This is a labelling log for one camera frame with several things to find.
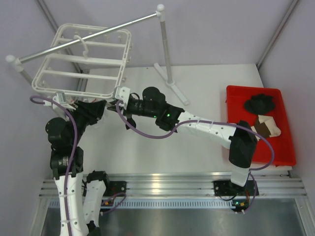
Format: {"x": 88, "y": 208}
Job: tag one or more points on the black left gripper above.
{"x": 93, "y": 111}

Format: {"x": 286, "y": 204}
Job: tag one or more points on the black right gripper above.
{"x": 113, "y": 106}

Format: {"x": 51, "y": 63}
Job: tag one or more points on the black white-striped sock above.
{"x": 131, "y": 121}

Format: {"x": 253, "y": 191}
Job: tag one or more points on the white plastic clip hanger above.
{"x": 92, "y": 68}

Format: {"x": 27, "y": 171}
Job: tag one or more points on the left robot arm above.
{"x": 80, "y": 199}

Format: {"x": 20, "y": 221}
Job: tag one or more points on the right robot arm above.
{"x": 239, "y": 139}

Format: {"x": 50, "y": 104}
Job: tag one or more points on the silver clothes rack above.
{"x": 71, "y": 43}

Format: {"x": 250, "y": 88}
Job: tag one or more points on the black sock bundle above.
{"x": 259, "y": 104}

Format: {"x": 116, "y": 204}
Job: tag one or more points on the red plastic tray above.
{"x": 282, "y": 145}

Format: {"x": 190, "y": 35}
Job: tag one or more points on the brown cream striped sock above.
{"x": 266, "y": 127}

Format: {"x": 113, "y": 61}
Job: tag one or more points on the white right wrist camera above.
{"x": 121, "y": 93}

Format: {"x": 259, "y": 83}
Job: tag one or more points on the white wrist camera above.
{"x": 121, "y": 93}
{"x": 57, "y": 98}

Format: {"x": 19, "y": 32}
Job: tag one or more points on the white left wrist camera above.
{"x": 57, "y": 98}

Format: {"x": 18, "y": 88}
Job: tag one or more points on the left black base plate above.
{"x": 115, "y": 187}

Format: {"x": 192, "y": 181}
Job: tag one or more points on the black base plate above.
{"x": 225, "y": 188}
{"x": 115, "y": 187}

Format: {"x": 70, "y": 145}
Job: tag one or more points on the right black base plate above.
{"x": 225, "y": 188}

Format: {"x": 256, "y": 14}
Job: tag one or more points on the aluminium mounting rail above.
{"x": 200, "y": 185}

